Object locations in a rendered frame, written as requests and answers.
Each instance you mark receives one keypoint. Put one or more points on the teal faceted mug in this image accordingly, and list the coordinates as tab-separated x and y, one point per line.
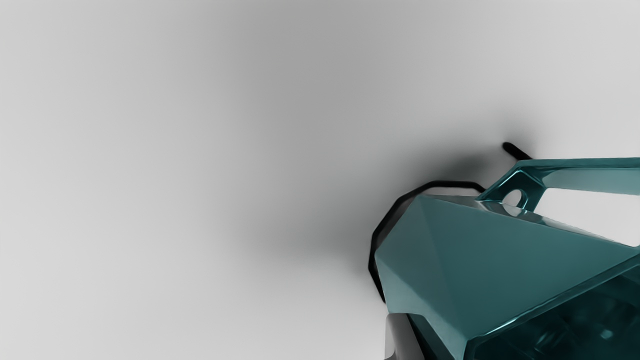
480	265

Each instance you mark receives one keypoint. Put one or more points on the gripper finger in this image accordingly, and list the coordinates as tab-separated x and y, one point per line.
398	339

